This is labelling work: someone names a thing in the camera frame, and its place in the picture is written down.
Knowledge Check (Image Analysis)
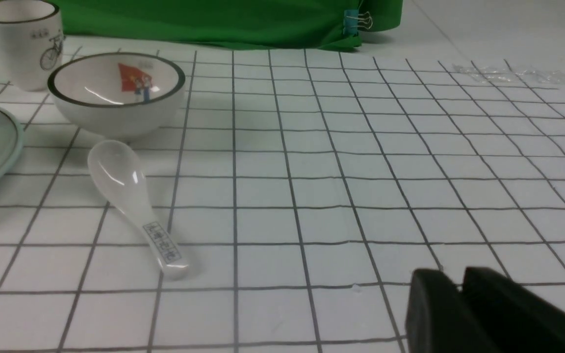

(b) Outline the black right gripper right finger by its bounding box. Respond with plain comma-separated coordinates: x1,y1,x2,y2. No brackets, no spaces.
462,267,565,353

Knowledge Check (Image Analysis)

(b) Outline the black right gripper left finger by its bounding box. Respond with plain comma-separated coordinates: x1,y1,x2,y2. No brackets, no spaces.
405,270,500,353

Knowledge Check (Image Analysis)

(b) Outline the white grid tablecloth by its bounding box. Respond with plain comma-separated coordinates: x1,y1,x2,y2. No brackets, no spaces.
0,38,565,353

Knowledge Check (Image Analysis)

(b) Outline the clear plastic wrapper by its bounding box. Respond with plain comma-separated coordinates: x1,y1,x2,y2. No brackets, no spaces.
453,65,565,85

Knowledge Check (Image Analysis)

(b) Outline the blue binder clip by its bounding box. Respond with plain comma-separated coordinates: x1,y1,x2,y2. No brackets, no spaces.
342,9,374,36

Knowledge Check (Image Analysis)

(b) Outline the green backdrop cloth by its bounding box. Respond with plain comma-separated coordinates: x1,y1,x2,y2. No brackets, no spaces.
55,0,403,52

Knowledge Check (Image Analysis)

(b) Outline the white spoon with label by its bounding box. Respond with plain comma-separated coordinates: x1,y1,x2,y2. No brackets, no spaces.
87,140,190,280

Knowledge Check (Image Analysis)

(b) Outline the black-rimmed cartoon bowl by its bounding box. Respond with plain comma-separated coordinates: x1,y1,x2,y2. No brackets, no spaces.
47,52,187,141

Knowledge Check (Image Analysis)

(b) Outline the white black-rimmed cup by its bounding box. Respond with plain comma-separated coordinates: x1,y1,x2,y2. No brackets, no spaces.
0,0,65,91

